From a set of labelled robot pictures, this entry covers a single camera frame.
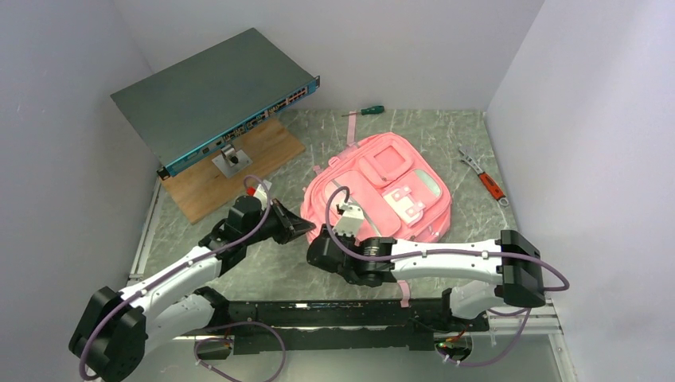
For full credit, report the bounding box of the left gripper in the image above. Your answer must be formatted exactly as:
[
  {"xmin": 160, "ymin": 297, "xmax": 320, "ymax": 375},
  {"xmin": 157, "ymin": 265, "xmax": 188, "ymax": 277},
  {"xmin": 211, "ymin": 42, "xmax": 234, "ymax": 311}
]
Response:
[{"xmin": 243, "ymin": 198, "xmax": 315, "ymax": 246}]

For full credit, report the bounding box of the pink backpack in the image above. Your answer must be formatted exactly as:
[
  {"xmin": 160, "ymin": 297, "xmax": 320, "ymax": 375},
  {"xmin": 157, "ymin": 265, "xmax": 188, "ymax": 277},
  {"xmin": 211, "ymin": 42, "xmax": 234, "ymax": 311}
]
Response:
[{"xmin": 299, "ymin": 111, "xmax": 454, "ymax": 309}]

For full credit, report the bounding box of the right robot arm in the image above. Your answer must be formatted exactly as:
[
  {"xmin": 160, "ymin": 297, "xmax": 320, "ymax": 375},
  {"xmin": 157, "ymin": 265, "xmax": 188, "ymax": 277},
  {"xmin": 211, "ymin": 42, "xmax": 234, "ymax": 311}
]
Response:
[{"xmin": 306, "ymin": 230, "xmax": 546, "ymax": 330}]

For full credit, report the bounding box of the wooden board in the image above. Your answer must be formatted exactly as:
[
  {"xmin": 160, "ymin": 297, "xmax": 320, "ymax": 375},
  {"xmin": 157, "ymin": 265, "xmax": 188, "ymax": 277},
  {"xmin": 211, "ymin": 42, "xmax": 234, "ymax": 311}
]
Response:
[{"xmin": 161, "ymin": 119, "xmax": 305, "ymax": 224}]

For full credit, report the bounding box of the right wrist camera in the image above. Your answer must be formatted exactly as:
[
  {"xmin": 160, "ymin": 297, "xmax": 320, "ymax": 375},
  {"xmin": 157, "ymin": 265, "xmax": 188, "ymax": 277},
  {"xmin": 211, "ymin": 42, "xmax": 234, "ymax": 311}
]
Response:
[{"xmin": 333, "ymin": 203, "xmax": 365, "ymax": 239}]

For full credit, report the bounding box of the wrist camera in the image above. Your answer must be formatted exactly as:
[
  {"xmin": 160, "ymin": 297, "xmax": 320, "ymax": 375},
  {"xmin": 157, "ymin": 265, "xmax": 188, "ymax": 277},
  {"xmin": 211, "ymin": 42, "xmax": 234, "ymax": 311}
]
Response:
[
  {"xmin": 246, "ymin": 179, "xmax": 272, "ymax": 209},
  {"xmin": 333, "ymin": 203, "xmax": 365, "ymax": 239}
]

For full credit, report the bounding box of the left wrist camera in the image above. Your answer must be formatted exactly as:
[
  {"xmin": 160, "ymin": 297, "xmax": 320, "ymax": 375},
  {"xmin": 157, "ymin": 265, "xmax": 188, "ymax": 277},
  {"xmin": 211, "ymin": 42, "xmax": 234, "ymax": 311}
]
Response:
[{"xmin": 246, "ymin": 179, "xmax": 272, "ymax": 209}]

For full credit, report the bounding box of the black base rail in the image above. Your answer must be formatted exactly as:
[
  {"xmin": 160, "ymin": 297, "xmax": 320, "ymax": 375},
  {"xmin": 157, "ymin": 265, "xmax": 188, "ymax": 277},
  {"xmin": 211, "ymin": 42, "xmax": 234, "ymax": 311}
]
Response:
[{"xmin": 191, "ymin": 298, "xmax": 490, "ymax": 355}]

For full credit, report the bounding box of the green handled screwdriver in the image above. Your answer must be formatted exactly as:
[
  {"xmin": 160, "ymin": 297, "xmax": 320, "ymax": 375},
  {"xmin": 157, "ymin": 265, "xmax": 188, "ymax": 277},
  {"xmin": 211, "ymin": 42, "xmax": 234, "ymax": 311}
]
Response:
[{"xmin": 343, "ymin": 105, "xmax": 385, "ymax": 117}]

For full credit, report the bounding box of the grey network switch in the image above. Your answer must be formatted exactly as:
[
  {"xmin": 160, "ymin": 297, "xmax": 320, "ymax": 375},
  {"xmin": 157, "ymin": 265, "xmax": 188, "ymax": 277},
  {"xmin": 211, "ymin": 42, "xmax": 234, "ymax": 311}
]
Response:
[{"xmin": 111, "ymin": 28, "xmax": 321, "ymax": 180}]

